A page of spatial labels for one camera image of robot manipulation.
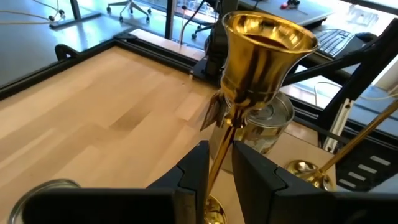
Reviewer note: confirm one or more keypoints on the wooden riser with black legs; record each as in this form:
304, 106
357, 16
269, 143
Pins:
280, 158

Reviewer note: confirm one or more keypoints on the black desk foot bar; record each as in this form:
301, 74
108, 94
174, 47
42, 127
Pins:
170, 18

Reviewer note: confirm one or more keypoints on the black aluminium table frame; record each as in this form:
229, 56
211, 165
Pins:
93, 53

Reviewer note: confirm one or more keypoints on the silver floral tin can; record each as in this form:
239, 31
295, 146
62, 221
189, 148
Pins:
18, 203
273, 124

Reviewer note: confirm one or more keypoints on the small red ball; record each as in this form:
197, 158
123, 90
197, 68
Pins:
284, 5

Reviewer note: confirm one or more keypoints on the black computer mouse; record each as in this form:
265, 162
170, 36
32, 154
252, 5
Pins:
367, 36

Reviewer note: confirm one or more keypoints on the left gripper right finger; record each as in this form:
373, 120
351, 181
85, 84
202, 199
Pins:
264, 186

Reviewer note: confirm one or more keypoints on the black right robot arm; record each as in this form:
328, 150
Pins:
217, 46

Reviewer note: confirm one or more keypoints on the silver bracket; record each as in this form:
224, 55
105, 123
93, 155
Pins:
339, 124

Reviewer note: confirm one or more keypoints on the office chair base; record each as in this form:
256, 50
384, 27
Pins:
129, 3

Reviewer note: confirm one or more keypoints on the black plate with white stripes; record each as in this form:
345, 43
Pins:
348, 165

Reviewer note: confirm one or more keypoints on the black desk beam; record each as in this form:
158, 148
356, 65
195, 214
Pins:
326, 67

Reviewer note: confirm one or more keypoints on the black keyboard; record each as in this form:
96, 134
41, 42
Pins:
332, 42

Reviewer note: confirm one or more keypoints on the grey desk top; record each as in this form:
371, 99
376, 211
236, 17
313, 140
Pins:
304, 15

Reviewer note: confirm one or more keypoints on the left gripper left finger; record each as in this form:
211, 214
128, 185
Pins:
186, 186

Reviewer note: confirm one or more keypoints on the black desk leg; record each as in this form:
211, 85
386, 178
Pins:
74, 9

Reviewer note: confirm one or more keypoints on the brass candlestick holder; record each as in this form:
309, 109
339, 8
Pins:
303, 169
264, 62

